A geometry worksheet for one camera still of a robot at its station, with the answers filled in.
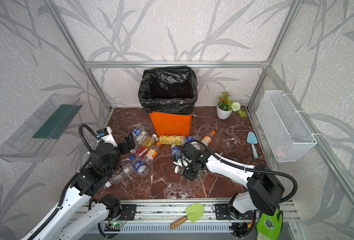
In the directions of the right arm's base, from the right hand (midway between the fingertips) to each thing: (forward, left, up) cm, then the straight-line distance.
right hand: (187, 166), depth 84 cm
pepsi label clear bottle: (0, +27, -1) cm, 27 cm away
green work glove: (-28, -38, -4) cm, 47 cm away
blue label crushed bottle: (+22, +32, 0) cm, 39 cm away
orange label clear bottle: (+8, +22, 0) cm, 23 cm away
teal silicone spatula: (+22, -44, -6) cm, 50 cm away
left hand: (+8, +29, +23) cm, 38 cm away
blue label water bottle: (+9, +7, +1) cm, 12 cm away
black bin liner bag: (+44, +12, +19) cm, 49 cm away
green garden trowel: (-22, -3, -5) cm, 23 cm away
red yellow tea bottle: (+16, +25, 0) cm, 30 cm away
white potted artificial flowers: (+44, -27, +3) cm, 52 cm away
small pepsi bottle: (+20, -1, -2) cm, 20 cm away
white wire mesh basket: (0, -42, +29) cm, 50 cm away
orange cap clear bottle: (+18, -13, -1) cm, 22 cm away
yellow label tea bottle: (+16, +9, +2) cm, 19 cm away
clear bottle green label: (-5, -7, 0) cm, 9 cm away
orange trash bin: (+25, +10, +7) cm, 28 cm away
